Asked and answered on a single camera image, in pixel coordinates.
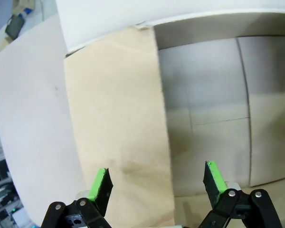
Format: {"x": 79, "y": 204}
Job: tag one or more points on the brown cardboard box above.
{"x": 114, "y": 95}

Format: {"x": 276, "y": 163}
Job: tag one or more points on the black-green left gripper right finger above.
{"x": 215, "y": 185}

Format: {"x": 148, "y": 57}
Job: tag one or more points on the black-green left gripper left finger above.
{"x": 101, "y": 187}

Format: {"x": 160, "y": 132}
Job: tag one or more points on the metal equipment rack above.
{"x": 2, "y": 185}

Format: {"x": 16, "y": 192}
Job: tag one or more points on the dark green bag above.
{"x": 14, "y": 26}

